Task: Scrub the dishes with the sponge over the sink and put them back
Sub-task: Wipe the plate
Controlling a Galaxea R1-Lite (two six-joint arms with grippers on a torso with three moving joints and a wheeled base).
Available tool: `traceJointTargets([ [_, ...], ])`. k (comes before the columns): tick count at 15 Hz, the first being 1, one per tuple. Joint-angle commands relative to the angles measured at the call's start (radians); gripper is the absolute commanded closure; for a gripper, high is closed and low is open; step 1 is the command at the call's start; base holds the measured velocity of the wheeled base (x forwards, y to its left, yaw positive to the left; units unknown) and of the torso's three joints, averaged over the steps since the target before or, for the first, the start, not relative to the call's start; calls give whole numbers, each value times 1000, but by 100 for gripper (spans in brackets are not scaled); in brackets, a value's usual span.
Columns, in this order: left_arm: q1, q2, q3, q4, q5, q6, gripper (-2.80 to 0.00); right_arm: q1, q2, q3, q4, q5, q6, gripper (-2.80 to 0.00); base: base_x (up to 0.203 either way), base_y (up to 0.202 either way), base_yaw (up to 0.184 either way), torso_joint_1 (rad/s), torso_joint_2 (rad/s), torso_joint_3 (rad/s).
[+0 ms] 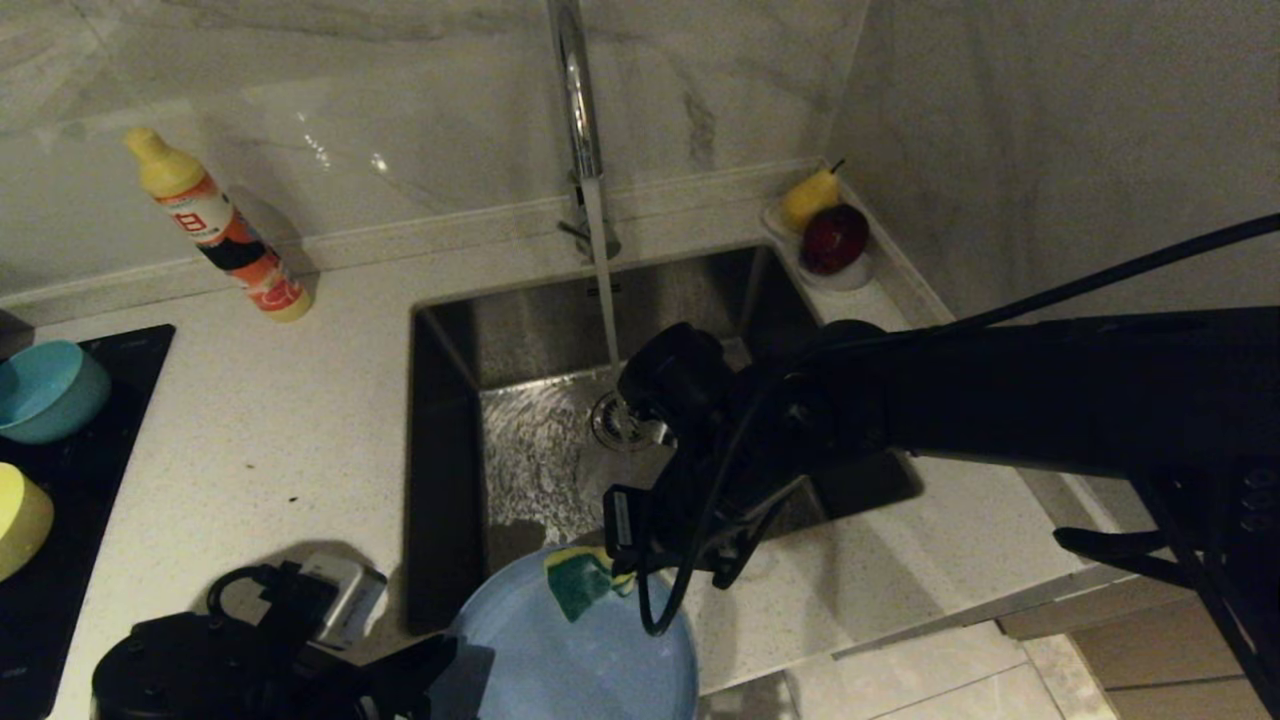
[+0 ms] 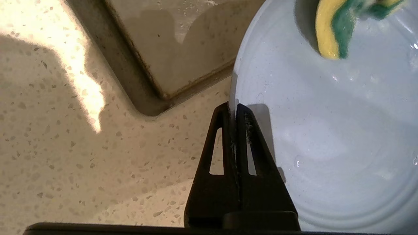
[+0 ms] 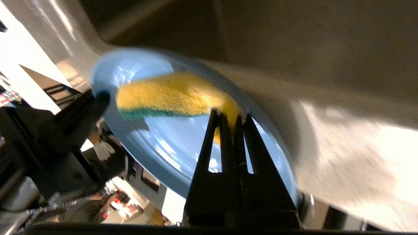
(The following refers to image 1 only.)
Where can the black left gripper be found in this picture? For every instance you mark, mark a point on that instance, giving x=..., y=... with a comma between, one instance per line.
x=220, y=670

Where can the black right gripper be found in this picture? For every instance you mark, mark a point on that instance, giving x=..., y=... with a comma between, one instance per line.
x=720, y=450

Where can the blue plate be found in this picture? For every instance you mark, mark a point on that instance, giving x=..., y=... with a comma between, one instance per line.
x=560, y=670

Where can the yellow sponge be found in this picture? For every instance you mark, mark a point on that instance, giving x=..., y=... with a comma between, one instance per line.
x=580, y=585

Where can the chrome faucet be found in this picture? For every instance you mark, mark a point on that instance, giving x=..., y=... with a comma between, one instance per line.
x=578, y=100

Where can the yellow bowl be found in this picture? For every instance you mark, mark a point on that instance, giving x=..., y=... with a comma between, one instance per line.
x=20, y=520

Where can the teal bowl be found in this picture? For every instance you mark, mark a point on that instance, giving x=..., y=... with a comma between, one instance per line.
x=50, y=395

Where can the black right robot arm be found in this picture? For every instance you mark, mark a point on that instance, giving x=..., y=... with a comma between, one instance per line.
x=1100, y=390

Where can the metal sink drain strainer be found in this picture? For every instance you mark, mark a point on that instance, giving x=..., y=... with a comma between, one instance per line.
x=610, y=425

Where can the stainless steel sink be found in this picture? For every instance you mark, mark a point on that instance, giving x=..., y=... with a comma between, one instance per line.
x=540, y=350

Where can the running water stream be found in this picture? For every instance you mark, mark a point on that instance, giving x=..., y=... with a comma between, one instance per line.
x=603, y=280

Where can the small white dish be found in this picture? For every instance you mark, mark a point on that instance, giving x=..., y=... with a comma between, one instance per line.
x=850, y=281

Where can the red apple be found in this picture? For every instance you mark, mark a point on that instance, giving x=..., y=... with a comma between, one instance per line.
x=833, y=240

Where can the yellow pear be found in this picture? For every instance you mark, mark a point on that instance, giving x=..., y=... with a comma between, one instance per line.
x=805, y=205

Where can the black induction cooktop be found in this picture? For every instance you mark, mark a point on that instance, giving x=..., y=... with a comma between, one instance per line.
x=90, y=470

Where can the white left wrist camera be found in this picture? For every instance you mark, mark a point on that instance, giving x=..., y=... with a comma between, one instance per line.
x=345, y=600

